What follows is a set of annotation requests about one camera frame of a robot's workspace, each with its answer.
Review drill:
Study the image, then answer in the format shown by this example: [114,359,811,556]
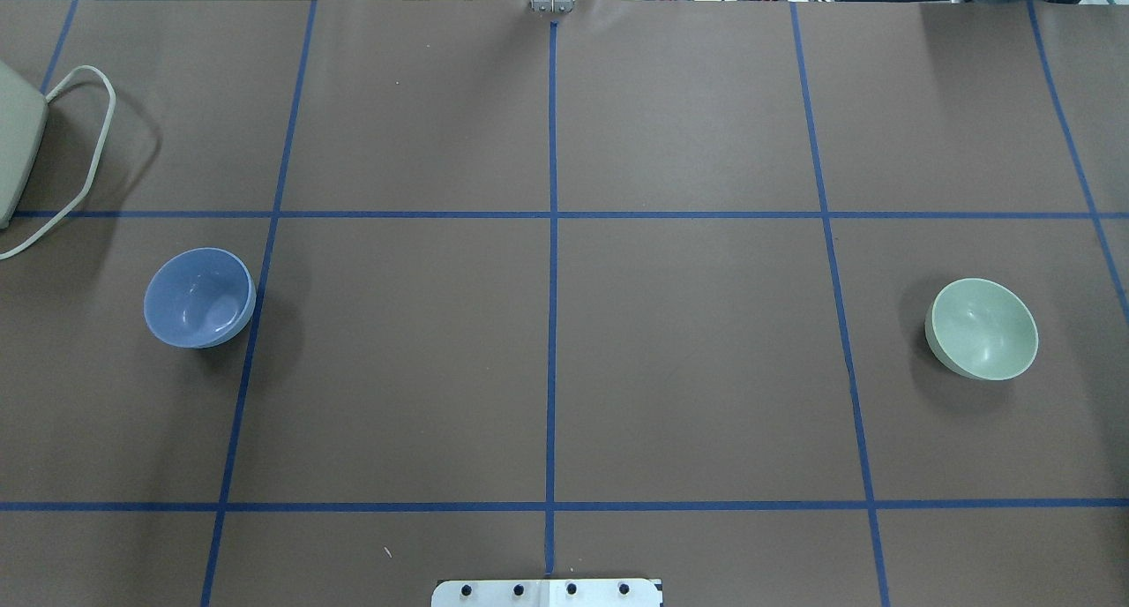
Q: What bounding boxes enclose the blue bowl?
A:
[145,248,259,349]

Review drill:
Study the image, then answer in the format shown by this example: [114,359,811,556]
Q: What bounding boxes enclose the green bowl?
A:
[924,278,1040,381]

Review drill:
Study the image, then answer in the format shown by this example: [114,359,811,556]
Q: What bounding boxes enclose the cream toaster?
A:
[1,63,49,229]

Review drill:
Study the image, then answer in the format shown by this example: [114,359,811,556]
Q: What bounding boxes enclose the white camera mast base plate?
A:
[430,578,664,606]

